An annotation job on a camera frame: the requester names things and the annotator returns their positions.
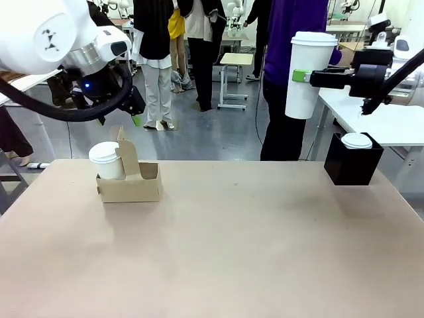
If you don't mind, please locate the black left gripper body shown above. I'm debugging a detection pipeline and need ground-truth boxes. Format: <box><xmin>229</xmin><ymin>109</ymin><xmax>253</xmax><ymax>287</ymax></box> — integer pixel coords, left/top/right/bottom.
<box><xmin>65</xmin><ymin>62</ymin><xmax>134</xmax><ymax>117</ymax></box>

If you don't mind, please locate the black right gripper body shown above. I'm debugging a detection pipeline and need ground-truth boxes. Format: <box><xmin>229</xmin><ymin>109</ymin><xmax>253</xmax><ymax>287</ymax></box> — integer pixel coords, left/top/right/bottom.
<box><xmin>348</xmin><ymin>64</ymin><xmax>390</xmax><ymax>98</ymax></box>

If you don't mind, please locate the tall white paper cup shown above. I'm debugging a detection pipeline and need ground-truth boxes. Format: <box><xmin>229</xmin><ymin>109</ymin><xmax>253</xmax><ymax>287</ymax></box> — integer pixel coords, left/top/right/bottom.
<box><xmin>284</xmin><ymin>30</ymin><xmax>339</xmax><ymax>121</ymax></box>

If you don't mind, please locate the short white lidded cup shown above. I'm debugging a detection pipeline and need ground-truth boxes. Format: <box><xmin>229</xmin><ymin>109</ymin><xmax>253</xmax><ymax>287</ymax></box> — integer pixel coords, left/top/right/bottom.
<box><xmin>87</xmin><ymin>141</ymin><xmax>127</xmax><ymax>182</ymax></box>

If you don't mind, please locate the brown cardboard cup carrier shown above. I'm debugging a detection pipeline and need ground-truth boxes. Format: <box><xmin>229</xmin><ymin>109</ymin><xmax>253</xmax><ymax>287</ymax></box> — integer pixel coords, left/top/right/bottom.
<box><xmin>95</xmin><ymin>125</ymin><xmax>162</xmax><ymax>203</ymax></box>

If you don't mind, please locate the person in purple sweater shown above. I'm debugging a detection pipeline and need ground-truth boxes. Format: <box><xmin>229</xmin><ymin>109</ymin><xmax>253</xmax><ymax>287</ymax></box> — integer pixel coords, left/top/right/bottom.
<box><xmin>260</xmin><ymin>0</ymin><xmax>343</xmax><ymax>162</ymax></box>

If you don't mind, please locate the large white table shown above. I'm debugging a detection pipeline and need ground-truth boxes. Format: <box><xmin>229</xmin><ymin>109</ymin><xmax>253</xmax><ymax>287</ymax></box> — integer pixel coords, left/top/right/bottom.
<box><xmin>311</xmin><ymin>84</ymin><xmax>424</xmax><ymax>200</ymax></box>

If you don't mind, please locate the person in white trousers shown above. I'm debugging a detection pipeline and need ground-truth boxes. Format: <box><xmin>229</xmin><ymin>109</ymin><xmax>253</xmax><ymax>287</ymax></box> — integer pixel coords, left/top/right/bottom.
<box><xmin>132</xmin><ymin>0</ymin><xmax>176</xmax><ymax>131</ymax></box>

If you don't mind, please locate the person in black outfit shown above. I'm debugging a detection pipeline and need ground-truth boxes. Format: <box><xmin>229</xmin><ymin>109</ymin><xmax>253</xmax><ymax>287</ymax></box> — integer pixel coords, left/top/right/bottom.
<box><xmin>244</xmin><ymin>0</ymin><xmax>273</xmax><ymax>81</ymax></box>

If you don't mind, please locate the person in yellow top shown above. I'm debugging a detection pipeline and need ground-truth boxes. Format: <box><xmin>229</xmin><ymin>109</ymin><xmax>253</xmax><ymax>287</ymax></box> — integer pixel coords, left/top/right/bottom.
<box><xmin>168</xmin><ymin>11</ymin><xmax>195</xmax><ymax>92</ymax></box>

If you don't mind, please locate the person in black trousers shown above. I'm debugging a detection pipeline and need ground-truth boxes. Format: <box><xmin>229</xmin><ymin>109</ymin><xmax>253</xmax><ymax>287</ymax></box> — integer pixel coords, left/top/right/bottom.
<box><xmin>178</xmin><ymin>0</ymin><xmax>227</xmax><ymax>113</ymax></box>

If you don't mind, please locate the black square box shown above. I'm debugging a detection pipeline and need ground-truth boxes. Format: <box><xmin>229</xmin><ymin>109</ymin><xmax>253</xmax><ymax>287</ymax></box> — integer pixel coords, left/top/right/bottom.
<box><xmin>323</xmin><ymin>132</ymin><xmax>386</xmax><ymax>187</ymax></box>

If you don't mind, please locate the person in dark red trousers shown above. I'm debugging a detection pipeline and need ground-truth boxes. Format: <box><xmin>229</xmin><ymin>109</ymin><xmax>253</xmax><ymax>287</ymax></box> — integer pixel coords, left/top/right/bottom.
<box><xmin>0</xmin><ymin>105</ymin><xmax>34</xmax><ymax>168</ymax></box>

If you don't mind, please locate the small white rolling table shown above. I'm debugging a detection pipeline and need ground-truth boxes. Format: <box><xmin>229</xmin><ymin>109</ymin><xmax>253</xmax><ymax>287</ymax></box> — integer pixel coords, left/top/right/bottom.
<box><xmin>217</xmin><ymin>52</ymin><xmax>254</xmax><ymax>112</ymax></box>

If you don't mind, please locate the black left arm cable sleeve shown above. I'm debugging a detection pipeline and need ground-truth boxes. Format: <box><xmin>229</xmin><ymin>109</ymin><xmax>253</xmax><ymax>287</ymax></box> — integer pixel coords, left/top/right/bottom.
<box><xmin>0</xmin><ymin>64</ymin><xmax>134</xmax><ymax>123</ymax></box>

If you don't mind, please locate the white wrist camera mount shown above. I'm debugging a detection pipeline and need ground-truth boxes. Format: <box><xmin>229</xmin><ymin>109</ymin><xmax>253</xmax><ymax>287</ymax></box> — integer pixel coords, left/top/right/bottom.
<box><xmin>366</xmin><ymin>13</ymin><xmax>392</xmax><ymax>47</ymax></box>

